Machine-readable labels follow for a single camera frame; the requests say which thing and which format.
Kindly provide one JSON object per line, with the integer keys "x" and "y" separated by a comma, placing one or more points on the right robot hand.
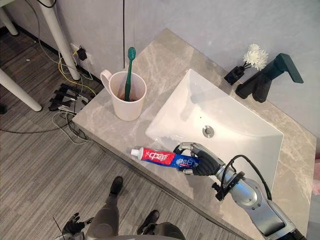
{"x": 205, "y": 162}

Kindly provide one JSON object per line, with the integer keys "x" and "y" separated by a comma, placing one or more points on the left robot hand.
{"x": 73, "y": 225}

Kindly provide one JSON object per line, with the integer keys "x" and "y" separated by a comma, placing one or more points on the red blue toothpaste tube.
{"x": 166, "y": 157}

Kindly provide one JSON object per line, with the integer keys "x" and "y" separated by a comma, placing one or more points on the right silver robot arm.
{"x": 252, "y": 200}

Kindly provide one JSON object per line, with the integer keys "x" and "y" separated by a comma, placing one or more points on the silver sink drain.
{"x": 208, "y": 131}

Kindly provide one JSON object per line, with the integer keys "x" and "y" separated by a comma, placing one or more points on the white rectangular sink basin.
{"x": 220, "y": 120}

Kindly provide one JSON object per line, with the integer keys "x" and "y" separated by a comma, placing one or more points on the black flower holder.
{"x": 234, "y": 74}

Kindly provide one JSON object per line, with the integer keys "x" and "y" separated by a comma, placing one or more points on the dark green faucet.
{"x": 270, "y": 75}

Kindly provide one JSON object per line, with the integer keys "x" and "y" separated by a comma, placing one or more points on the pink object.
{"x": 315, "y": 186}

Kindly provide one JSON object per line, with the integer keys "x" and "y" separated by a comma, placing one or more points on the green toothbrush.
{"x": 129, "y": 75}

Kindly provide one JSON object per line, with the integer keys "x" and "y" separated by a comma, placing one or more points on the white artificial flowers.
{"x": 256, "y": 58}

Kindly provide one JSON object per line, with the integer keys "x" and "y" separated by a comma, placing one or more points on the black power strip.
{"x": 67, "y": 98}

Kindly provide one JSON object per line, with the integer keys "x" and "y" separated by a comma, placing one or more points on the white table leg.
{"x": 7, "y": 21}
{"x": 58, "y": 37}
{"x": 18, "y": 91}

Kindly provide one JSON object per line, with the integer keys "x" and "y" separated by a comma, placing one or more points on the black power adapter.
{"x": 81, "y": 54}

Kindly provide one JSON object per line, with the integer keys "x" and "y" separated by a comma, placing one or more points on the white wall socket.
{"x": 81, "y": 53}

